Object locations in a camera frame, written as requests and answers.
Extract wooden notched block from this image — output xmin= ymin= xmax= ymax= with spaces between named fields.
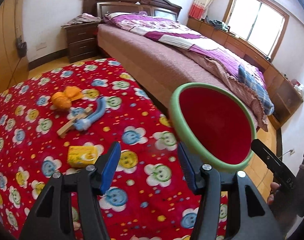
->
xmin=57 ymin=107 xmax=93 ymax=138

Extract person's right hand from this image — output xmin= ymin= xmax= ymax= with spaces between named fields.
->
xmin=267 ymin=182 xmax=280 ymax=205

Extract yellow box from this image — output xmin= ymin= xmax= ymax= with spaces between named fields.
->
xmin=67 ymin=146 xmax=99 ymax=168

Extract wooden window cabinet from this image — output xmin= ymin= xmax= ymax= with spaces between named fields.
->
xmin=187 ymin=17 xmax=304 ymax=129

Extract red bin with green rim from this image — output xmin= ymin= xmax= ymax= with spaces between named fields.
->
xmin=169 ymin=82 xmax=256 ymax=173

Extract blue curved tube toy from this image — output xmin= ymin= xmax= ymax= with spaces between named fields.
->
xmin=74 ymin=96 xmax=106 ymax=131

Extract red floral blanket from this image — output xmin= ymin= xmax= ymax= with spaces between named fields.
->
xmin=0 ymin=59 xmax=200 ymax=239

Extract blue plaid cloth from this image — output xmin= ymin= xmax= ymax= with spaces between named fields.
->
xmin=238 ymin=65 xmax=274 ymax=116

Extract orange mesh ball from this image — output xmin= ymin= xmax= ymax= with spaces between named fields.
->
xmin=51 ymin=86 xmax=83 ymax=111

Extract window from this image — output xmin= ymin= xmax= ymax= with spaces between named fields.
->
xmin=223 ymin=0 xmax=289 ymax=61

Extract green clothes on cabinet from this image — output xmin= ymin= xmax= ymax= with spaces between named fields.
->
xmin=208 ymin=20 xmax=230 ymax=33

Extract bed with brown mattress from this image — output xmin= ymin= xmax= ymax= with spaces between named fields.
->
xmin=98 ymin=21 xmax=268 ymax=131

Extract black bag on wardrobe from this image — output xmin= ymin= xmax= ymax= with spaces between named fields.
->
xmin=15 ymin=36 xmax=27 ymax=58

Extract purple white quilt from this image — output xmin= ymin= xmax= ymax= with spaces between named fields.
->
xmin=104 ymin=12 xmax=266 ymax=87

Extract dark wooden nightstand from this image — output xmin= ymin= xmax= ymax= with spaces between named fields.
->
xmin=64 ymin=23 xmax=99 ymax=63

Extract clothes on nightstand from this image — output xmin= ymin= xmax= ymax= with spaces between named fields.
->
xmin=61 ymin=13 xmax=101 ymax=27

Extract dark wooden headboard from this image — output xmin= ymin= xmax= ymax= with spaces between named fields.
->
xmin=82 ymin=0 xmax=182 ymax=19

